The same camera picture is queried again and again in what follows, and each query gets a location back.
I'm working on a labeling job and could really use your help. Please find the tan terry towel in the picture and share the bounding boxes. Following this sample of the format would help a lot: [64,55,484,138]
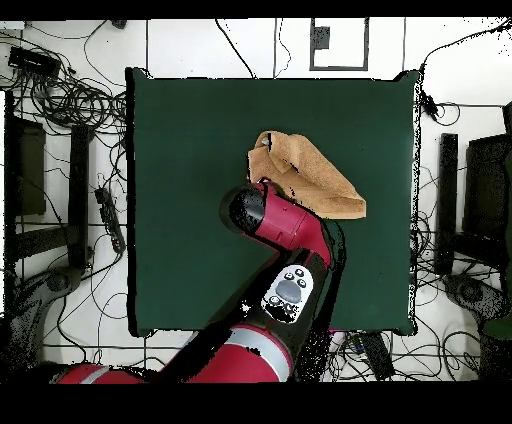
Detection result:
[246,129,368,221]

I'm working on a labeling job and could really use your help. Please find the black flat box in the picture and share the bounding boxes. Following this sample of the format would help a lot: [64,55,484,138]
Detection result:
[357,331,396,381]

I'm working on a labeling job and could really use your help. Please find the dark green table cloth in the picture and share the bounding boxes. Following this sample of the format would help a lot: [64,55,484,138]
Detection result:
[123,65,421,339]

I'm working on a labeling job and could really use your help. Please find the black power strip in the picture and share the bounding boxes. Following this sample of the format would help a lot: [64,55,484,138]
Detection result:
[94,186,127,254]

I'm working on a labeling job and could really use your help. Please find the black power adapter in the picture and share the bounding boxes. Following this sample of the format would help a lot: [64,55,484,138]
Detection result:
[418,90,441,123]

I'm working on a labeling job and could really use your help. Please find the grey stand foot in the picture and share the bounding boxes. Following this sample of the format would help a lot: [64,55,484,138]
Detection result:
[441,273,509,321]
[7,265,85,321]

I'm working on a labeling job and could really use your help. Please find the dark green cloth piece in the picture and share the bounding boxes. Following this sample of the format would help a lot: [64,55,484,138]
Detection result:
[481,315,512,341]

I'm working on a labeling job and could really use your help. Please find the black box device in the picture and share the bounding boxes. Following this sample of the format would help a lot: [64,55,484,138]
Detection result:
[7,45,62,79]

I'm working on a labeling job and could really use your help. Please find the black frame stand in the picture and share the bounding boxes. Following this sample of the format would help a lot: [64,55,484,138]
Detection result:
[3,90,95,281]
[434,101,512,277]

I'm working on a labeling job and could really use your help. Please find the grey square floor frame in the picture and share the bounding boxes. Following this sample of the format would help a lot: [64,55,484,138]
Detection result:
[308,16,370,72]

